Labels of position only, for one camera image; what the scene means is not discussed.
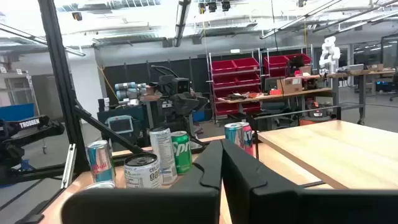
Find gray screen pendant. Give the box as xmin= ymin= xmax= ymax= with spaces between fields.
xmin=104 ymin=114 xmax=136 ymax=135

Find wooden workbench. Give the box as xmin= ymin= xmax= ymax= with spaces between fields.
xmin=310 ymin=68 xmax=397 ymax=125
xmin=217 ymin=88 xmax=341 ymax=127

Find cardboard box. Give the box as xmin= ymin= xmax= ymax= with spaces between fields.
xmin=276 ymin=77 xmax=303 ymax=94

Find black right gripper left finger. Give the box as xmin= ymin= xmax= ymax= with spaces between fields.
xmin=61 ymin=139 xmax=224 ymax=224

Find metal rack red bins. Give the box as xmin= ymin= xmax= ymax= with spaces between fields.
xmin=262 ymin=46 xmax=313 ymax=78
xmin=207 ymin=51 xmax=264 ymax=125

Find blue silver Red Bull can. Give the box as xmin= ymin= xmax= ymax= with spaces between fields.
xmin=86 ymin=139 xmax=116 ymax=184
xmin=223 ymin=122 xmax=245 ymax=149

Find black hanging light bar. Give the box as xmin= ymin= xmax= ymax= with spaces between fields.
xmin=173 ymin=0 xmax=193 ymax=48

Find orange shop vacuum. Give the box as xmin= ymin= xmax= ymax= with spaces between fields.
xmin=298 ymin=98 xmax=336 ymax=126

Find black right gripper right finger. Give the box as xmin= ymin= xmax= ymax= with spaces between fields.
xmin=221 ymin=139 xmax=398 ymax=224

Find black mobile robot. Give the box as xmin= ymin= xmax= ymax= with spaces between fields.
xmin=150 ymin=64 xmax=210 ymax=139

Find black partition wall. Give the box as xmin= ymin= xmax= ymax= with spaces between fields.
xmin=102 ymin=57 xmax=212 ymax=105

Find silver aluminium bracket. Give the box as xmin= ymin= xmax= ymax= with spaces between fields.
xmin=60 ymin=142 xmax=78 ymax=190

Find black aluminium table frame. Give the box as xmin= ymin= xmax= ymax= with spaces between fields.
xmin=14 ymin=0 xmax=208 ymax=224

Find green Sprite can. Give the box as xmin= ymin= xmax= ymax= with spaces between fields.
xmin=170 ymin=130 xmax=193 ymax=175

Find white Celsius can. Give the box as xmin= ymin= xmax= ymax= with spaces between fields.
xmin=123 ymin=152 xmax=162 ymax=190
xmin=149 ymin=126 xmax=178 ymax=186

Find blue panel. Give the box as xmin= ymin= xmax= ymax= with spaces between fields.
xmin=0 ymin=103 xmax=36 ymax=122

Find black office chair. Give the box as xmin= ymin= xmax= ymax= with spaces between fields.
xmin=259 ymin=101 xmax=295 ymax=130

